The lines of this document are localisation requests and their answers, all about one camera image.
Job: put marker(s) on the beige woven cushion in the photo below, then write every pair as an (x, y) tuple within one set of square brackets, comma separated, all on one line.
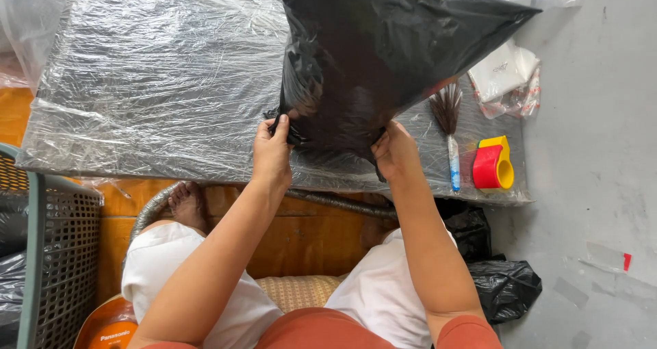
[(300, 290)]

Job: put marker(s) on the person's white shorts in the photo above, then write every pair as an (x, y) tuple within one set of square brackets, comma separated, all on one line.
[(246, 287)]

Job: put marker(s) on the person's left foot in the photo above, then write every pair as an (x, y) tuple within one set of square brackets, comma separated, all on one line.
[(187, 205)]

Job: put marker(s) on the orange round appliance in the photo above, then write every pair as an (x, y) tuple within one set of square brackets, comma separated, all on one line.
[(105, 326)]

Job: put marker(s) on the plastic-wrapped dark board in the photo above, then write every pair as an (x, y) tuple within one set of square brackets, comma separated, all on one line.
[(154, 82)]

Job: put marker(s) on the grey perforated plastic basket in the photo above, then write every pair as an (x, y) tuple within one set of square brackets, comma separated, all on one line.
[(51, 256)]

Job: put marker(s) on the person's left hand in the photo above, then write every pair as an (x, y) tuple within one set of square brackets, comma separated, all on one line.
[(270, 151)]

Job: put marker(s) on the small brown bristle brush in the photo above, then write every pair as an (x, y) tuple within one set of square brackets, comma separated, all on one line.
[(448, 128)]

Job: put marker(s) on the person's orange shirt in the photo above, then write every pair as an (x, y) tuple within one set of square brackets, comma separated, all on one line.
[(328, 331)]

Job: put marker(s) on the crumpled black plastic bag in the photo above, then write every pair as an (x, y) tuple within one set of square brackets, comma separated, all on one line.
[(492, 272)]

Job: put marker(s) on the person's right fingers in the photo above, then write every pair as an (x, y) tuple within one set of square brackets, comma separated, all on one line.
[(382, 141)]

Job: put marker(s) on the white packet in clear wrap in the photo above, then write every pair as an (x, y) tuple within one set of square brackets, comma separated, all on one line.
[(505, 79)]

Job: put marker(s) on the clear tape strip red end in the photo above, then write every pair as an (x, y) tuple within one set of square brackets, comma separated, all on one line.
[(608, 257)]

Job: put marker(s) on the large black plastic bag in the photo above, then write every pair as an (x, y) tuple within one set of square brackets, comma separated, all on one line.
[(380, 61)]

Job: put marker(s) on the red and yellow tape dispenser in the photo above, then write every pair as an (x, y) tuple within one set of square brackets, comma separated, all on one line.
[(494, 164)]

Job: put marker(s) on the person's right hand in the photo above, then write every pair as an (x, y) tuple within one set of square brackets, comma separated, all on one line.
[(398, 151)]

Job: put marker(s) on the clear plastic bag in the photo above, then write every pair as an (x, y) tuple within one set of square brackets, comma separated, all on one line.
[(25, 25)]

